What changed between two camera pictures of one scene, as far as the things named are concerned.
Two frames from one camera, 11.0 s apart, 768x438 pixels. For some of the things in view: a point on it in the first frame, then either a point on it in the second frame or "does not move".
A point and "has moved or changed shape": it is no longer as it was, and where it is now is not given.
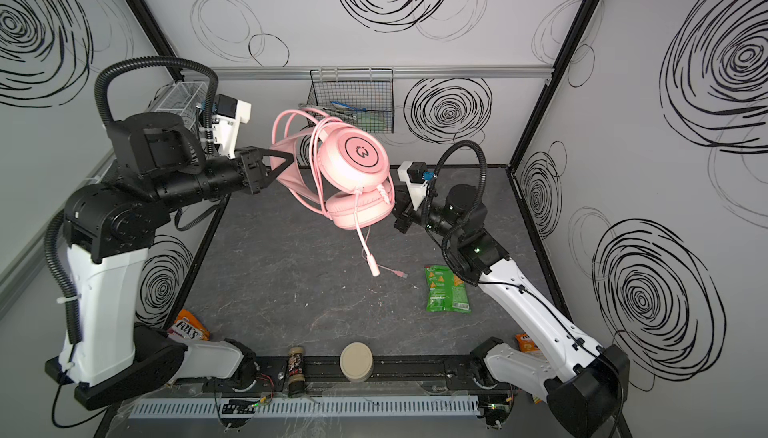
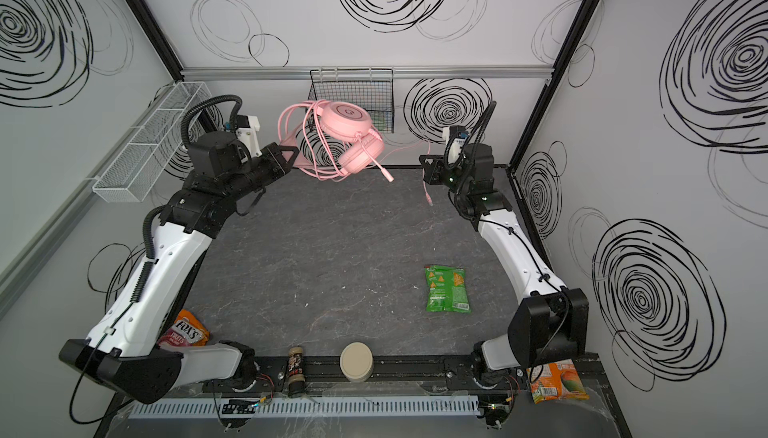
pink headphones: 339,169 has moved or changed shape
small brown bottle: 296,379 does not move
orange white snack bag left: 186,325 does not move
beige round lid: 356,362 does not move
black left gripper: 251,168 does not move
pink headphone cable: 397,272 -> 427,193
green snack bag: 445,291 does not move
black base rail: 392,375 does not move
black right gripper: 402,207 -> 435,169
